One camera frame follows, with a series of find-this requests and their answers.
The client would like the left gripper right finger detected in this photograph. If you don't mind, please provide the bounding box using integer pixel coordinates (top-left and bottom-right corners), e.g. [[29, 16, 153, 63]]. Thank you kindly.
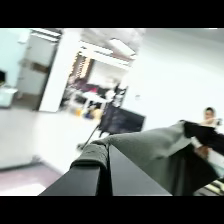
[[109, 145, 173, 197]]

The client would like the black monitor on stand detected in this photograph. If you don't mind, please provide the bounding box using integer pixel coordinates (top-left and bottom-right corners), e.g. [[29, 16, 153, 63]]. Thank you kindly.
[[77, 103, 147, 150]]

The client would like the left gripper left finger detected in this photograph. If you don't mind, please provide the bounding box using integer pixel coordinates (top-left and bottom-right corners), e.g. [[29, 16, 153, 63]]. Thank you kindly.
[[39, 164, 102, 197]]

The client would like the grey garment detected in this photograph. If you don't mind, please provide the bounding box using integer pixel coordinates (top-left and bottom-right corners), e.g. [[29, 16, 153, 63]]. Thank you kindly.
[[70, 120, 221, 197]]

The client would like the person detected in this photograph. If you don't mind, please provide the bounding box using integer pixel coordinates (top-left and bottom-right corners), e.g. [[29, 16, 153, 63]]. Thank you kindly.
[[194, 106, 224, 162]]

